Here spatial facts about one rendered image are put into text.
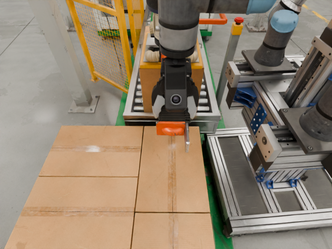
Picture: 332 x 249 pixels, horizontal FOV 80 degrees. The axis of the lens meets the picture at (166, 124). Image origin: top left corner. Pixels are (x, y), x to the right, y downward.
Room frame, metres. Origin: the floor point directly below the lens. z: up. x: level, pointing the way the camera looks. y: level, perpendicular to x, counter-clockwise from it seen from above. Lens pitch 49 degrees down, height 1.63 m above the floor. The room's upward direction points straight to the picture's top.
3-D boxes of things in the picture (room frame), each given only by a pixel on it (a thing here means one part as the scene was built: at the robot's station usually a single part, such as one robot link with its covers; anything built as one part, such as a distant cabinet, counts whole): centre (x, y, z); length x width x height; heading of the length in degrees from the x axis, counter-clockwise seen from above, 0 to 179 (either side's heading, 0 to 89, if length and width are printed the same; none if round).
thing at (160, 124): (0.37, -0.01, 1.23); 0.08 x 0.07 x 0.05; 179
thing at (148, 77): (1.35, -0.03, 0.75); 0.60 x 0.40 x 0.40; 0
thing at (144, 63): (0.97, 0.07, 1.13); 0.34 x 0.10 x 0.05; 179
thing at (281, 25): (1.01, -0.57, 1.20); 0.13 x 0.12 x 0.14; 160
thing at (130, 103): (2.17, 0.27, 0.50); 2.31 x 0.05 x 0.19; 0
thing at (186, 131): (0.42, -0.07, 1.23); 0.31 x 0.03 x 0.05; 179
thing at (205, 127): (0.99, -0.04, 0.48); 0.70 x 0.03 x 0.15; 90
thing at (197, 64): (0.97, -0.12, 1.13); 0.34 x 0.10 x 0.05; 179
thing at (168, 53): (0.40, -0.02, 1.38); 0.09 x 0.08 x 0.12; 178
